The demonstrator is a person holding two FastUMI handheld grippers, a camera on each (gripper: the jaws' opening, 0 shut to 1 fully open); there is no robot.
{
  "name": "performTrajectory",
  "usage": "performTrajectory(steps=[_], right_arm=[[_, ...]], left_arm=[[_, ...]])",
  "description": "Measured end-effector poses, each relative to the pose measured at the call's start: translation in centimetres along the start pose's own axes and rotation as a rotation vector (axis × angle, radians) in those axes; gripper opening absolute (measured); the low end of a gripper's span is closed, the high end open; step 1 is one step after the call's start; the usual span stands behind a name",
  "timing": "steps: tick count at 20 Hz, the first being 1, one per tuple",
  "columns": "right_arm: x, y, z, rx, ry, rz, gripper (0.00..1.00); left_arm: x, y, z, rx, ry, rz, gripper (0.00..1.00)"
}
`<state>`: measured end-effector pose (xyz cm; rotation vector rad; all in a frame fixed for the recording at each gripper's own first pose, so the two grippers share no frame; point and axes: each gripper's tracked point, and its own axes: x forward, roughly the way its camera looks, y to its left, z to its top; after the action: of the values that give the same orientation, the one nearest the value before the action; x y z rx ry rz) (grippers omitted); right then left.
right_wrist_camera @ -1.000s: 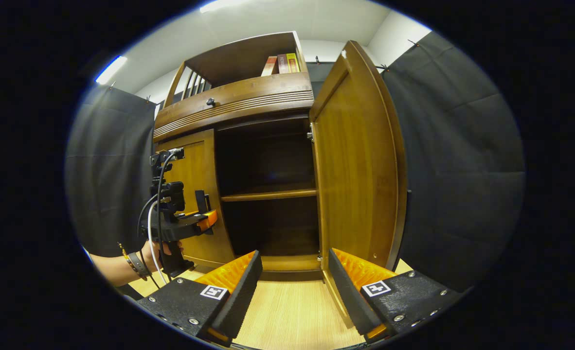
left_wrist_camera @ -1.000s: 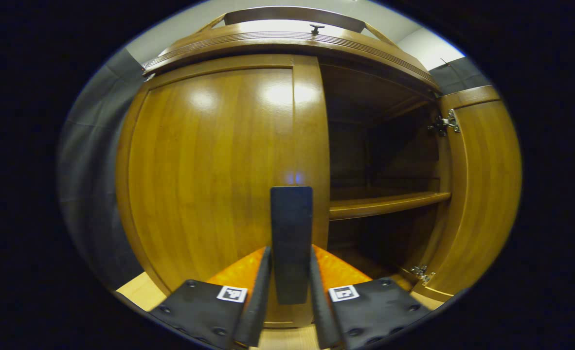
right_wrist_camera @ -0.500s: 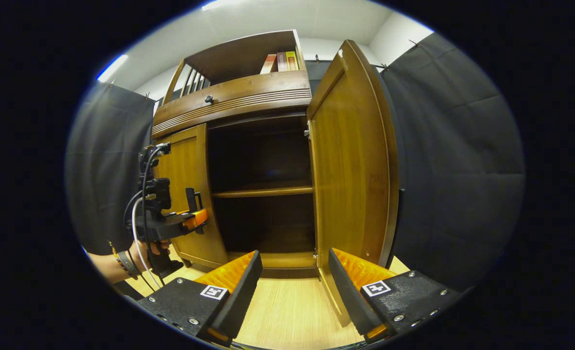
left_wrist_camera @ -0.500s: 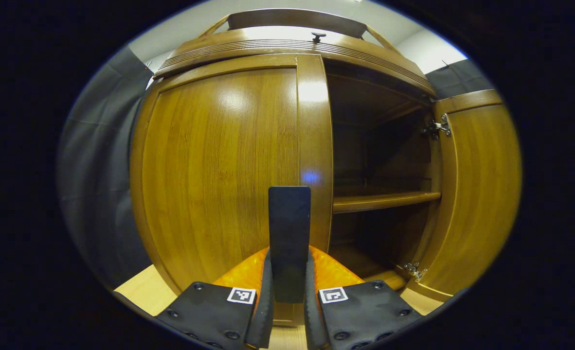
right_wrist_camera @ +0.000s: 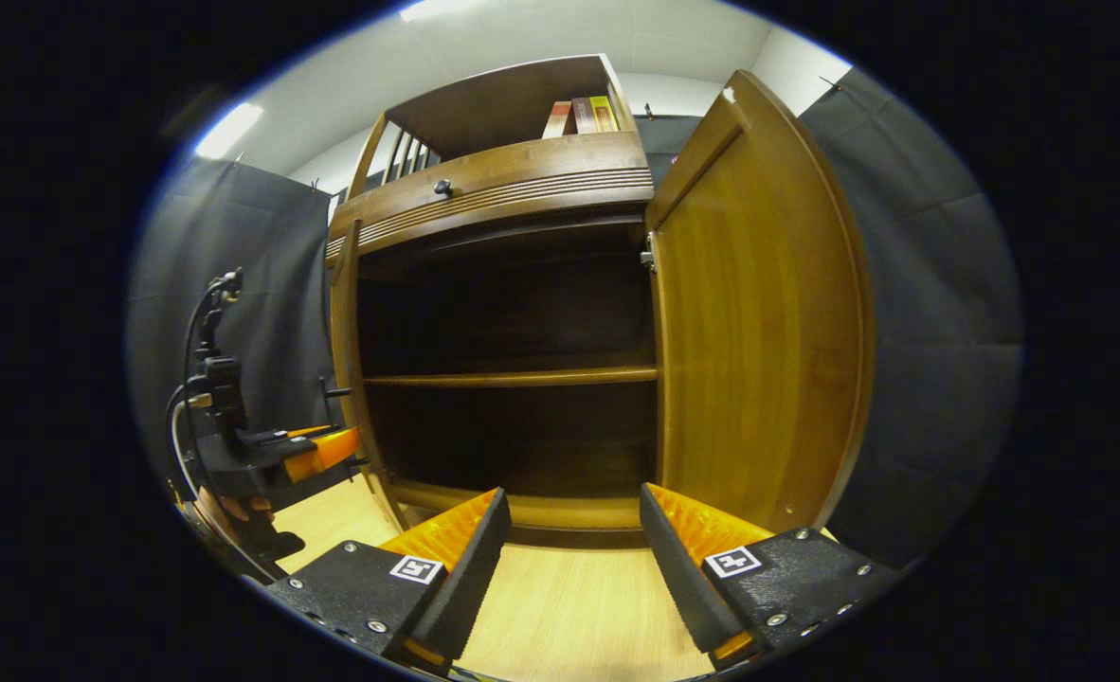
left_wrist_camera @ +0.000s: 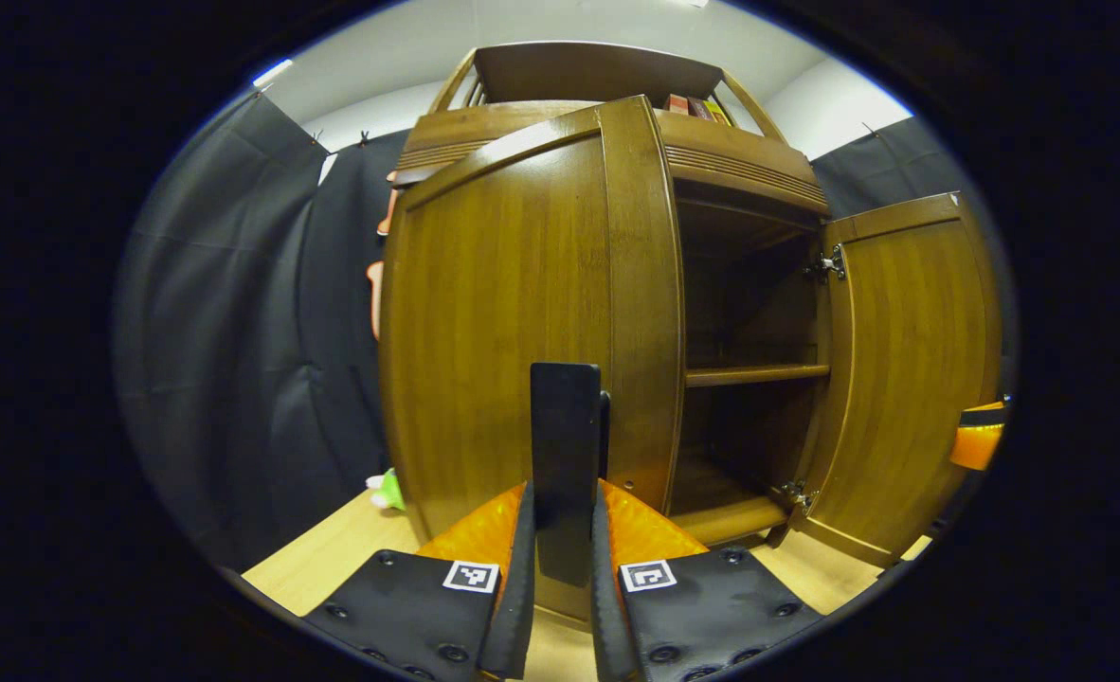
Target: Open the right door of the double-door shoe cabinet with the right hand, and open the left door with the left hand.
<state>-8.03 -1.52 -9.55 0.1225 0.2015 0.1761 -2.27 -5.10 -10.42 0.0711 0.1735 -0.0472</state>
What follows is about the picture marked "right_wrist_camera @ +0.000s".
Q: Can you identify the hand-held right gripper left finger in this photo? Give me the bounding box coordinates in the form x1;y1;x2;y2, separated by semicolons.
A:
266;488;514;669

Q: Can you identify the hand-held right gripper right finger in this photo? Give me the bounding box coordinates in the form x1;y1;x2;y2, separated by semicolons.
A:
639;483;907;669

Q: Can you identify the wide wooden cabinet door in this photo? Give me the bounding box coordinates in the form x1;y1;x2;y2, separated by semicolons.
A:
645;69;876;536

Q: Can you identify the wooden double-door shoe cabinet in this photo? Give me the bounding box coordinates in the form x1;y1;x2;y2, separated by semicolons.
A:
323;54;660;550

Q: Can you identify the wooden inner shelf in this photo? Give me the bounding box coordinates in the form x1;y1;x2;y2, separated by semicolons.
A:
363;365;659;389

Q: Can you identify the long ceiling light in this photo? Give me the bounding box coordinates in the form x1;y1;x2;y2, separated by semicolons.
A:
195;102;264;160
399;0;485;22

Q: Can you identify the black backdrop cloth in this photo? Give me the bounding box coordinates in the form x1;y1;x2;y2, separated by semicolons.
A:
129;68;1025;569

